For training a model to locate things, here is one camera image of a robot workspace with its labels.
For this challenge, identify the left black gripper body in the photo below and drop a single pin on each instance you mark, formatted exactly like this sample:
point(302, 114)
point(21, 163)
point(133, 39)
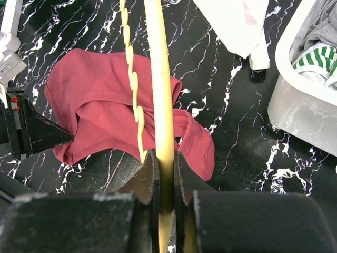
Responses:
point(12, 125)

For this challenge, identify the dark red tank top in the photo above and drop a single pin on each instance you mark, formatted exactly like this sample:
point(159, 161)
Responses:
point(91, 97)

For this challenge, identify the silver clothes rail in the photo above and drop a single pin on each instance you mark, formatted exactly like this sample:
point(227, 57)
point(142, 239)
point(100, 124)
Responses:
point(9, 27)

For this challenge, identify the white tank top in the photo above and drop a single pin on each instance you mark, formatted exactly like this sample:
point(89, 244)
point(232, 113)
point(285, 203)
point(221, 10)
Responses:
point(239, 24)

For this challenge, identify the green patterned garment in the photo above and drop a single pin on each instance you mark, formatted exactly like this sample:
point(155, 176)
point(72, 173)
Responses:
point(318, 64)

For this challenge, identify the yellow hanger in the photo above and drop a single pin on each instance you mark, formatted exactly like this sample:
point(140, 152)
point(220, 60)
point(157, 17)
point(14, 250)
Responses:
point(162, 106)

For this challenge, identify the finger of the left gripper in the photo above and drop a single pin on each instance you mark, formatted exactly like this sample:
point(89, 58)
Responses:
point(38, 132)

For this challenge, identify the grey garment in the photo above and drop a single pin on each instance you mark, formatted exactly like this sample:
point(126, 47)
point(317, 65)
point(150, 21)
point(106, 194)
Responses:
point(319, 26)

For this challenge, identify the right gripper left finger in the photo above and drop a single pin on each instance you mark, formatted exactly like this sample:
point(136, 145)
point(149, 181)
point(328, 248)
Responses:
point(123, 221)

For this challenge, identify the white laundry bin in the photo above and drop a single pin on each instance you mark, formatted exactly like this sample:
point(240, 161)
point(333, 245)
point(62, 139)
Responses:
point(298, 106)

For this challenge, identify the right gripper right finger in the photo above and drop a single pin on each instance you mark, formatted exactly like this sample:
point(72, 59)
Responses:
point(212, 221)

